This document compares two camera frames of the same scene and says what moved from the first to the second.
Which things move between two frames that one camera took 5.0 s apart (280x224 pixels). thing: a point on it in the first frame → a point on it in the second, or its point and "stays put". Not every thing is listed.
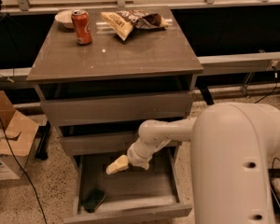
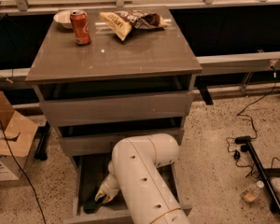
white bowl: x=64 y=19 stays put
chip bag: x=123 y=21 stays put
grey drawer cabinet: x=99 y=93 stays put
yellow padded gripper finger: x=119 y=164 → x=100 y=194
